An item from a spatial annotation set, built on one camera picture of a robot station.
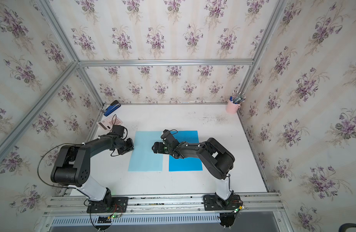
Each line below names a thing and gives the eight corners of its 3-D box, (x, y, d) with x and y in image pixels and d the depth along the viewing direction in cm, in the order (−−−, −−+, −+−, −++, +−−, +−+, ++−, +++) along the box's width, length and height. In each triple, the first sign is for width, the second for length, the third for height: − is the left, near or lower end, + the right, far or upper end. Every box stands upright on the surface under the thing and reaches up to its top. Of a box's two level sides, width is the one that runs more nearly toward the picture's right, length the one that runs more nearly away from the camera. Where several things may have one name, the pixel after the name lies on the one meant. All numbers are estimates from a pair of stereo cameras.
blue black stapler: (104, 115, 116) (101, 111, 111) (117, 104, 124) (115, 99, 120) (108, 117, 115) (105, 112, 110) (121, 106, 123) (119, 101, 119)
